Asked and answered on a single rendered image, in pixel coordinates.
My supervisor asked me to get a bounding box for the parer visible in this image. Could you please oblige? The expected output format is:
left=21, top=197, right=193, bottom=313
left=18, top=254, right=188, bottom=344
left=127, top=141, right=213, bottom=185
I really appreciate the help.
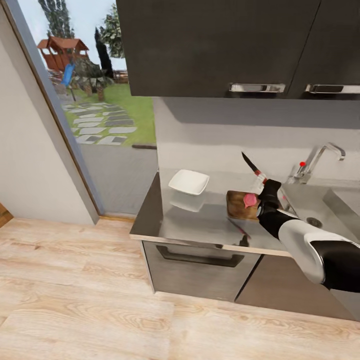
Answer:
left=242, top=152, right=268, bottom=185

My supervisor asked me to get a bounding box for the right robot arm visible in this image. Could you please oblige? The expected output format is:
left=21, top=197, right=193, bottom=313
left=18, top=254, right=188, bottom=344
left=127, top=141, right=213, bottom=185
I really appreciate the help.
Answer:
left=250, top=173, right=360, bottom=323

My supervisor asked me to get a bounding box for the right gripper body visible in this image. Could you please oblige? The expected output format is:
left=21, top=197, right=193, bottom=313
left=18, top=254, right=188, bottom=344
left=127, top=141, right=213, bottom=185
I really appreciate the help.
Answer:
left=257, top=178, right=282, bottom=200

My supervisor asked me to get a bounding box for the vidalia onion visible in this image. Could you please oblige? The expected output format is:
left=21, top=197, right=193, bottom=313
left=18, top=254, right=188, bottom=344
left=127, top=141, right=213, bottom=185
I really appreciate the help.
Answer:
left=243, top=193, right=256, bottom=208

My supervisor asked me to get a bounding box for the cutting board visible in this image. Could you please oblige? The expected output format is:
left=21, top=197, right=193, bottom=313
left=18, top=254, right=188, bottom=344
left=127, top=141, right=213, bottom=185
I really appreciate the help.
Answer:
left=227, top=190, right=285, bottom=220

